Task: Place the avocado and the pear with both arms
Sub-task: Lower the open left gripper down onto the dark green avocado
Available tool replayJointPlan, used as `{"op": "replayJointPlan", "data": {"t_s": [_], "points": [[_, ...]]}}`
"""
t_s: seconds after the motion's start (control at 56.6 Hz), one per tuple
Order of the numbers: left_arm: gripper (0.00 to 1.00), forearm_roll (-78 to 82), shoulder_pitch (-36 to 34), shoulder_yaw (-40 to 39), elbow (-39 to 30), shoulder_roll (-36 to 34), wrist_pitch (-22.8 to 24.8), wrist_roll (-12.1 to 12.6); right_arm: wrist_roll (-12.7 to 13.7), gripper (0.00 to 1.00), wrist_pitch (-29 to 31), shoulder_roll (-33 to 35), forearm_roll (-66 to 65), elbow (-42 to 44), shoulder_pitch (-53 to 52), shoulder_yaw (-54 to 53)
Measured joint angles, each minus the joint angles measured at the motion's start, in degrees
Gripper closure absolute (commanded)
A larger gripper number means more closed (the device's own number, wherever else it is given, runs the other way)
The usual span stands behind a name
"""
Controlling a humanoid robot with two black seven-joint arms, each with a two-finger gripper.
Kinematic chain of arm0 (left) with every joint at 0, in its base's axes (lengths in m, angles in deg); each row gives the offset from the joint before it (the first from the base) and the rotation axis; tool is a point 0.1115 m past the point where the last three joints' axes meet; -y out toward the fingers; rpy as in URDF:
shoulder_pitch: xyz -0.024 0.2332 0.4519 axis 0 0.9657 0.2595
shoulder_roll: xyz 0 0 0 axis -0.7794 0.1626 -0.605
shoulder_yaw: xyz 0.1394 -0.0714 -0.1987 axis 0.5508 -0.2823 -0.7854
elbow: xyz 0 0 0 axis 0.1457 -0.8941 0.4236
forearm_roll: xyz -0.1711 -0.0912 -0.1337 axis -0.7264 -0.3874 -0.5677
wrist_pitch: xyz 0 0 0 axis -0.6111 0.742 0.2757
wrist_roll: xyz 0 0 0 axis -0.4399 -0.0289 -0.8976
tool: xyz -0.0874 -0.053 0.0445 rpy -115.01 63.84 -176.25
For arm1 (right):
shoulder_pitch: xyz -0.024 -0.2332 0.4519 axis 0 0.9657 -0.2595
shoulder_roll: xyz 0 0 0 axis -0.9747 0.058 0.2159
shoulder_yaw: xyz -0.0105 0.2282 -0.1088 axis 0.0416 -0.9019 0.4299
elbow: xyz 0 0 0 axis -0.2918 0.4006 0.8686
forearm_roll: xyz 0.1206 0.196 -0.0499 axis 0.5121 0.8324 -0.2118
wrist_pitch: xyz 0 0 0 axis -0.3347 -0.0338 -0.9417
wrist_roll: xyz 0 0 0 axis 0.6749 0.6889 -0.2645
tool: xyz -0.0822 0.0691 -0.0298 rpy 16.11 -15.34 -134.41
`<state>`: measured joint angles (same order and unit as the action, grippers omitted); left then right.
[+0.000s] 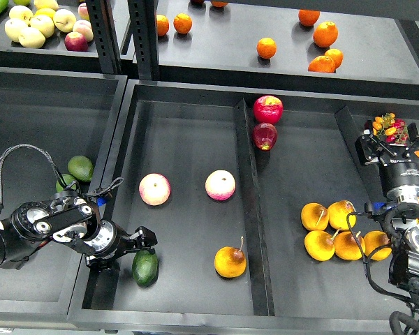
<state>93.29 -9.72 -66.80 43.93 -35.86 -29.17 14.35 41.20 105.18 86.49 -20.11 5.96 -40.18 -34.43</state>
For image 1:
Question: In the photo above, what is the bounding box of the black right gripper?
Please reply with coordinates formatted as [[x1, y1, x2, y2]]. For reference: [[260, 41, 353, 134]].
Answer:
[[355, 119, 419, 195]]

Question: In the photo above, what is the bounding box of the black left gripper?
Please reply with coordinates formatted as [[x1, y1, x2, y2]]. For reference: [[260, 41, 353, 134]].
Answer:
[[85, 220, 158, 269]]

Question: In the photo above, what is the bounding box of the dark green avocado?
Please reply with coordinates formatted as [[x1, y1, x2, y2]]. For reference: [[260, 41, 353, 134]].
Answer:
[[132, 249, 159, 286]]

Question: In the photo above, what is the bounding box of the yellow brown pear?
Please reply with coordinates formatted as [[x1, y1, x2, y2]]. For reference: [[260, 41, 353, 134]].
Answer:
[[214, 236, 247, 278]]

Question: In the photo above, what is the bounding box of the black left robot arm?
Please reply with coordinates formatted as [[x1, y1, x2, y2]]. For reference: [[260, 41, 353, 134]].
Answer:
[[0, 149, 157, 271]]

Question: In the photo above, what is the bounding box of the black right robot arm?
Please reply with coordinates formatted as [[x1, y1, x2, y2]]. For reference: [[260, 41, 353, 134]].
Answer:
[[355, 121, 419, 334]]

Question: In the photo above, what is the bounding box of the yellow pear upper right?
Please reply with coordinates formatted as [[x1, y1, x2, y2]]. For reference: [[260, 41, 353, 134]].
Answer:
[[328, 200, 356, 230]]

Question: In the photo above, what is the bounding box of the yellow pear lower right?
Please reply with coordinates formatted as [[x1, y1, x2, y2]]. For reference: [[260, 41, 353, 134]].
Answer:
[[364, 230, 392, 261]]

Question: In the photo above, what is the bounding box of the green avocado top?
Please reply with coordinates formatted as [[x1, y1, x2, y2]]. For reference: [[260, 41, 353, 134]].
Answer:
[[67, 156, 94, 182]]

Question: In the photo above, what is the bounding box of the green avocado middle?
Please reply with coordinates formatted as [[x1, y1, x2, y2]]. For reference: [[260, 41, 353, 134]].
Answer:
[[55, 174, 79, 192]]

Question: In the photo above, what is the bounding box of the yellow pear upper left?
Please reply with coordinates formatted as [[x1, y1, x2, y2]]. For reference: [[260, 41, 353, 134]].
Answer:
[[300, 202, 329, 231]]

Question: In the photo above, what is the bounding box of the yellow pear lower middle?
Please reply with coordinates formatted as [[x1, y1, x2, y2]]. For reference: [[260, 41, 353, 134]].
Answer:
[[334, 231, 366, 261]]

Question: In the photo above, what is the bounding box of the yellow pear lower left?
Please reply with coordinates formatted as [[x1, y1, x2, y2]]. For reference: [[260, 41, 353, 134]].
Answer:
[[304, 230, 340, 262]]

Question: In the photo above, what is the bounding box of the cherry tomato bunch top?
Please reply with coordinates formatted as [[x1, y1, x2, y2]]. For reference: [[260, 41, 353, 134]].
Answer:
[[372, 112, 409, 144]]

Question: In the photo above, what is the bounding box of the black tray divider right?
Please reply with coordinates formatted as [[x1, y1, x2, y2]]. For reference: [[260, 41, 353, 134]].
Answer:
[[336, 107, 385, 213]]

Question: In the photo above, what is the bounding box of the pink yellow apple left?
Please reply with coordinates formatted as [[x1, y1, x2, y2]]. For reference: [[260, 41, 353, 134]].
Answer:
[[139, 173, 170, 206]]

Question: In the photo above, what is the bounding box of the pink yellow apple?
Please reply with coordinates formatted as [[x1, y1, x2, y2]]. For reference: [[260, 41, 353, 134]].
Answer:
[[139, 173, 170, 206], [205, 170, 236, 201]]

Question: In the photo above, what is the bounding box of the pink yellow apple right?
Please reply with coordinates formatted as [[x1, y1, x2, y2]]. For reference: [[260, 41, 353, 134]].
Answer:
[[205, 170, 236, 201]]

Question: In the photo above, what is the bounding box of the orange shelf behind front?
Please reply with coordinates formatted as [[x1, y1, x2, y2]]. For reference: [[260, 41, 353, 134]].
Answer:
[[324, 48, 344, 68]]

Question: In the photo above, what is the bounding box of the orange shelf front right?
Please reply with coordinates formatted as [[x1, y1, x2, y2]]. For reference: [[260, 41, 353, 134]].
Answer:
[[308, 55, 337, 73]]

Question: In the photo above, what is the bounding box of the black centre tray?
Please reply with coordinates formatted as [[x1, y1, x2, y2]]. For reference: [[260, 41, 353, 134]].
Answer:
[[75, 80, 419, 334]]

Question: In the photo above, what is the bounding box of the black tray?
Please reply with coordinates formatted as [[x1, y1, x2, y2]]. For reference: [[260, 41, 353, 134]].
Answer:
[[75, 80, 419, 334], [0, 68, 126, 327]]

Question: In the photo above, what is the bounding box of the dark red apple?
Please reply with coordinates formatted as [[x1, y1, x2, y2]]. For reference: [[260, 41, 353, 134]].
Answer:
[[252, 122, 277, 151]]

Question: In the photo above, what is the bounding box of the bright red apple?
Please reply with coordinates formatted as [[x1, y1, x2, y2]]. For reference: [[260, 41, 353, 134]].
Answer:
[[253, 95, 284, 125]]

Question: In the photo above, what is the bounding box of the large orange shelf right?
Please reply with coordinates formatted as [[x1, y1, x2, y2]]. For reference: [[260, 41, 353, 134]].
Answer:
[[313, 21, 339, 48]]

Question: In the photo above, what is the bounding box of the orange shelf top right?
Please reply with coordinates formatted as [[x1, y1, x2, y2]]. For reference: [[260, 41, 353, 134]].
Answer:
[[298, 9, 321, 27]]

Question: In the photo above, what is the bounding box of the black left tray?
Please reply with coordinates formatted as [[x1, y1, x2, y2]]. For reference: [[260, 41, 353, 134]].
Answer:
[[0, 68, 126, 327]]

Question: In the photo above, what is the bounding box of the orange on shelf centre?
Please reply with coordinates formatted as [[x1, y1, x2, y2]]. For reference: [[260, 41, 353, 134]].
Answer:
[[256, 38, 277, 59]]

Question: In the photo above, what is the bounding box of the red apple on shelf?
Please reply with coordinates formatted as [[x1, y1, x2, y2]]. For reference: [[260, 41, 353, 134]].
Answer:
[[64, 31, 89, 52]]

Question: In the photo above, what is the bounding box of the orange shelf far left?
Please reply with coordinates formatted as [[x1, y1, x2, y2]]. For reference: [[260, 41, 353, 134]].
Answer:
[[156, 14, 170, 37]]

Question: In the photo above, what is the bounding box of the pink peach on shelf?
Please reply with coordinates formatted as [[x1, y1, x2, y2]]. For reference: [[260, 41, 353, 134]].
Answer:
[[73, 20, 94, 43]]

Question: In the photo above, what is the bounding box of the pale yellow apple front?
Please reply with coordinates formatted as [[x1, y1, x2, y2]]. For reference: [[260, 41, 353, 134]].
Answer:
[[17, 27, 46, 49]]

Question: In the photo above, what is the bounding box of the pale yellow apple right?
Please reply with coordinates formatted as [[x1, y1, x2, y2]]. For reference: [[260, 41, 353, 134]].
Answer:
[[53, 9, 77, 33]]

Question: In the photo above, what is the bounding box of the pale yellow apple middle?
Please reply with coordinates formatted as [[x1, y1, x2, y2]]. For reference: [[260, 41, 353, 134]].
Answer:
[[29, 15, 55, 38]]

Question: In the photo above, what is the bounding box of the pale yellow apple left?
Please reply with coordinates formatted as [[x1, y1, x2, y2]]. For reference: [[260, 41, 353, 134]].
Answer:
[[4, 18, 28, 43]]

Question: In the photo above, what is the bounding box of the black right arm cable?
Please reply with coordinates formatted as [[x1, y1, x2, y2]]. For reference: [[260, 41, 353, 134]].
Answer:
[[346, 211, 415, 304]]

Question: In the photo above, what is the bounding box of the black shelf post right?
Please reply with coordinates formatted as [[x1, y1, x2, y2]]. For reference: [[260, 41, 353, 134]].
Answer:
[[127, 0, 160, 81]]

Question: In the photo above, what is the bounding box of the black shelf post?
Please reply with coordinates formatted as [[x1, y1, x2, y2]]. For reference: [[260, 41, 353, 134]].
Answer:
[[127, 0, 160, 81], [85, 0, 122, 75]]

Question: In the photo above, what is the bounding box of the black shelf post left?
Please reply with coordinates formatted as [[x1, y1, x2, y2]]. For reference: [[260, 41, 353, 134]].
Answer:
[[85, 0, 122, 75]]

